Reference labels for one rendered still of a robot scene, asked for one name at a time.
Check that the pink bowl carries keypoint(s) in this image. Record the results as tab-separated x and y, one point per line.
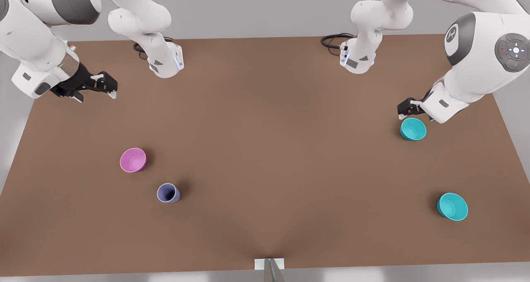
133	160

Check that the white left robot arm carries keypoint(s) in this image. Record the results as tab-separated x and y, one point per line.
480	54

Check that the silver frame post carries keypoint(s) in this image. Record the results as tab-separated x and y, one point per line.
271	269

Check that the purple-blue cup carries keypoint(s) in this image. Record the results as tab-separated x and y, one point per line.
168	193

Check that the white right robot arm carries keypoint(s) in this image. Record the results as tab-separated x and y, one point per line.
37	33

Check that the small teal bowl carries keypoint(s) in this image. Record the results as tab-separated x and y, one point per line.
413	128

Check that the large teal bowl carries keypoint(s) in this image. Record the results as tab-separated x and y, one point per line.
452	206

